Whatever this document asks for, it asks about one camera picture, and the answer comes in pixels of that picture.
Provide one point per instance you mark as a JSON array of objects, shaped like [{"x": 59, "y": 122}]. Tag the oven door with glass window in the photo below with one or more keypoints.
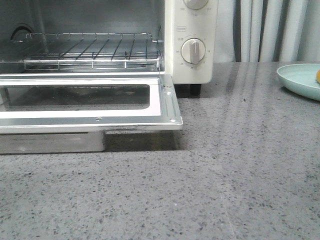
[{"x": 36, "y": 103}]

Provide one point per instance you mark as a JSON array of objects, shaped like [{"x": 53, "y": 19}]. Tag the golden croissant bread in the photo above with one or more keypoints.
[{"x": 318, "y": 76}]

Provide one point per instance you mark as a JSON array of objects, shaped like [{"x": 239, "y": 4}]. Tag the black oven foot right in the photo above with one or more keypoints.
[{"x": 195, "y": 89}]

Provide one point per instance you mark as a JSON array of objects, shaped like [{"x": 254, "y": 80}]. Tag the white toaster oven body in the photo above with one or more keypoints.
[{"x": 168, "y": 20}]

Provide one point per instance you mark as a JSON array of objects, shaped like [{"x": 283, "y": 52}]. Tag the lower timer knob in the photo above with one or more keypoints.
[{"x": 193, "y": 51}]

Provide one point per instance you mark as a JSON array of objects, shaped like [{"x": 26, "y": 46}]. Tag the upper temperature knob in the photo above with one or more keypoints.
[{"x": 195, "y": 4}]

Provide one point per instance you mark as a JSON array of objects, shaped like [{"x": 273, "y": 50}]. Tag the grey white curtain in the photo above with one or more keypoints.
[{"x": 267, "y": 31}]

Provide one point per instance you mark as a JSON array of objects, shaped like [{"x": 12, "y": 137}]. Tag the light green plate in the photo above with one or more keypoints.
[{"x": 301, "y": 79}]

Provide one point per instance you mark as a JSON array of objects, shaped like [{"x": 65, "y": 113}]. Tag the silver oven door handle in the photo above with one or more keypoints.
[{"x": 39, "y": 143}]

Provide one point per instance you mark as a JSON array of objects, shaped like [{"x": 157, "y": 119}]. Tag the metal wire oven rack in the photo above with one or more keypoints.
[{"x": 82, "y": 52}]

